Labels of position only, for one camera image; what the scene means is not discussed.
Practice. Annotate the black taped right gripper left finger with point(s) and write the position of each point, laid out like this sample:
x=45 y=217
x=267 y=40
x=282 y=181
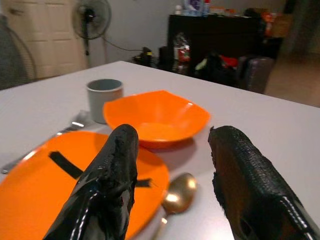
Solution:
x=110 y=180

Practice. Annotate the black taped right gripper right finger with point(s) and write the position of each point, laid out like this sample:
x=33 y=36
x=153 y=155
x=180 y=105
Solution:
x=252 y=180

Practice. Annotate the black tape cross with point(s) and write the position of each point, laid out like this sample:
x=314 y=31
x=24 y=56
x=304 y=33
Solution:
x=65 y=165

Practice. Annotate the gold metal spoon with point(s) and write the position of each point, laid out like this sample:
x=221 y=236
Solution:
x=178 y=193

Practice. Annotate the orange plastic plate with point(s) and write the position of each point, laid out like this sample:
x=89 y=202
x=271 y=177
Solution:
x=40 y=190

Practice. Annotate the silver metal fork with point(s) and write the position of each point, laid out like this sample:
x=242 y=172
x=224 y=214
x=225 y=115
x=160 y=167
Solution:
x=50 y=135

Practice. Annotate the orange plastic bowl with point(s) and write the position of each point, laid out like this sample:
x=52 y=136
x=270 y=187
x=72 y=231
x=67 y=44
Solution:
x=160 y=117

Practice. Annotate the grey ceramic cup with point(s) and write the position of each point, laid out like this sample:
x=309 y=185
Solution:
x=100 y=100

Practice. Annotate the grey suitcase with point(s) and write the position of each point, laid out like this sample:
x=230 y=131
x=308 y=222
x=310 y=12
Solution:
x=256 y=72

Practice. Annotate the clear bag with red items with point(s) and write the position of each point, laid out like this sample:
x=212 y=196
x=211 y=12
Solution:
x=182 y=48

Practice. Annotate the black cabinet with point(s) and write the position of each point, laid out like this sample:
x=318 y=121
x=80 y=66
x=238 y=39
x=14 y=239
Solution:
x=212 y=35

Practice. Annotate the grey chair back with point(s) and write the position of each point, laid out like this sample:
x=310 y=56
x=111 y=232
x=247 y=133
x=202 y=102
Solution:
x=15 y=55

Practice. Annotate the brown cardboard box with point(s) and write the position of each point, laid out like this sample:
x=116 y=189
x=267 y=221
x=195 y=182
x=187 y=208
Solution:
x=281 y=25

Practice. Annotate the white panelled door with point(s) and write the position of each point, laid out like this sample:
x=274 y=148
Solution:
x=47 y=32

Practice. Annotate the black standing fan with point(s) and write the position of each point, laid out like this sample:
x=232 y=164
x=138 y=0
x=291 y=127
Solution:
x=91 y=18

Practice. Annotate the white plastic bottle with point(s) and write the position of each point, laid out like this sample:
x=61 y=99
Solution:
x=178 y=9

